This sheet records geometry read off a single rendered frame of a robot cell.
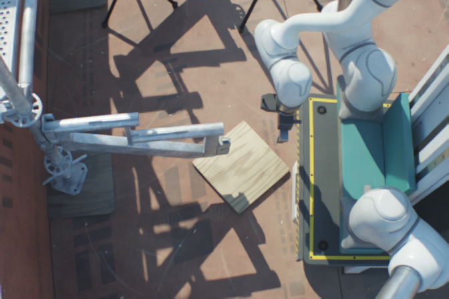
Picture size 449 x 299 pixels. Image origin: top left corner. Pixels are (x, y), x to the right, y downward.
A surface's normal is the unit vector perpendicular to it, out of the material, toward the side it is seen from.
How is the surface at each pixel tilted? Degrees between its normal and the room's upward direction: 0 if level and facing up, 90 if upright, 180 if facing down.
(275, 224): 0
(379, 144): 0
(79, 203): 0
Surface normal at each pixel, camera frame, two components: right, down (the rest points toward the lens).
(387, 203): 0.00, -0.44
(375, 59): 0.15, -0.23
